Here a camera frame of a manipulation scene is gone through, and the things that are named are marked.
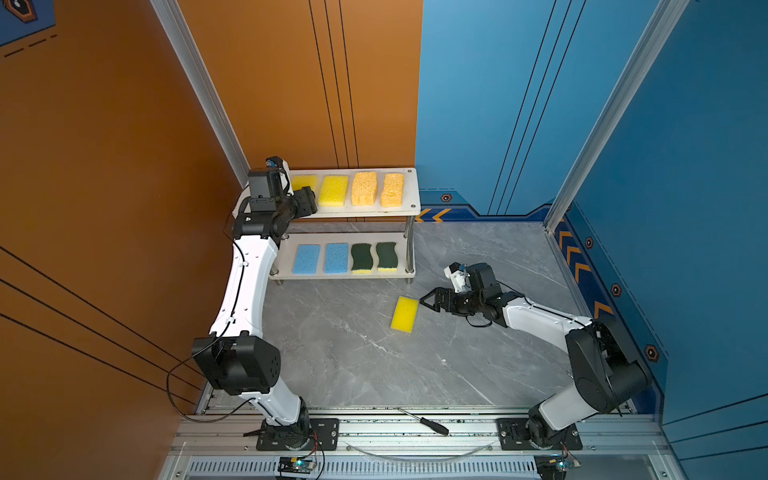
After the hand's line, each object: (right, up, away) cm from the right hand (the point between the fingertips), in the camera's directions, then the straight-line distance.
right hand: (429, 303), depth 88 cm
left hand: (-35, +31, -10) cm, 48 cm away
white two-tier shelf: (-23, +31, -7) cm, 39 cm away
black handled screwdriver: (0, -29, -13) cm, 32 cm away
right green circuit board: (+27, -36, -17) cm, 48 cm away
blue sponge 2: (-30, +13, +12) cm, 35 cm away
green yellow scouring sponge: (-21, +12, +11) cm, 27 cm away
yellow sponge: (-7, -4, +6) cm, 10 cm away
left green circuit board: (-34, -36, -17) cm, 52 cm away
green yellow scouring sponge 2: (-13, +14, +12) cm, 22 cm away
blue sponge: (-40, +13, +12) cm, 44 cm away
